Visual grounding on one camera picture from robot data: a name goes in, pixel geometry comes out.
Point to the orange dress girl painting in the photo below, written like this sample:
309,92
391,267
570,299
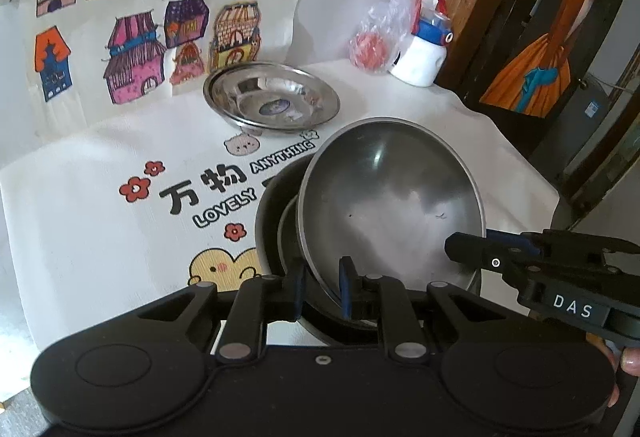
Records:
555,32

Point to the white printed tablecloth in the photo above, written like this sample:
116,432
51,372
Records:
100,237

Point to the steel bowl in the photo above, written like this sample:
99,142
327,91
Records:
267,227
390,197

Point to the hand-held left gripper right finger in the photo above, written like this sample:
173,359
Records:
344,287

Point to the coloured houses drawing paper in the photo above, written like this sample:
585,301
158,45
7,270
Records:
150,7

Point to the clear plastic bag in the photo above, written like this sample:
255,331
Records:
395,12

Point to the person's right hand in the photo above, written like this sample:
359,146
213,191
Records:
631,359

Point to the steel plate with sticker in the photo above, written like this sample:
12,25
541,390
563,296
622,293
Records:
272,94

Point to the red round object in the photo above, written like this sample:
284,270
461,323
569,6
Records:
371,49

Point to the grey box with label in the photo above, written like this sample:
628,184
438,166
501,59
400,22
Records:
590,104

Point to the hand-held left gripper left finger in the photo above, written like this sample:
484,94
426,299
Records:
298,287

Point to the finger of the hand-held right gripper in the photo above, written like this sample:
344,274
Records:
510,238
480,254

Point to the white bottle with blue cap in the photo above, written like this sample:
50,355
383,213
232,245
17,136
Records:
417,59

